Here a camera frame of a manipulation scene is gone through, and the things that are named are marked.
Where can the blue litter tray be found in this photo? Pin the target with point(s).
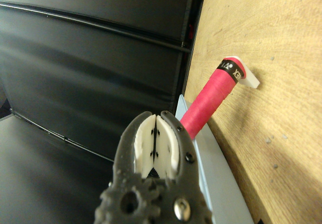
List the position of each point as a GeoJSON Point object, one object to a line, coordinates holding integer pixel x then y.
{"type": "Point", "coordinates": [221, 183]}

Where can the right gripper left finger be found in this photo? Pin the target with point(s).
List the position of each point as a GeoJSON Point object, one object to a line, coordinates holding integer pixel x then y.
{"type": "Point", "coordinates": [125, 158]}

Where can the black curtain stand pole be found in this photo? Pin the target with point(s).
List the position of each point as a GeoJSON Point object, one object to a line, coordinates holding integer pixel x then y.
{"type": "Point", "coordinates": [100, 28]}

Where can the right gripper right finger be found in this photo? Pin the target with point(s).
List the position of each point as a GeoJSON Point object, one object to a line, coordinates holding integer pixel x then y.
{"type": "Point", "coordinates": [186, 178]}

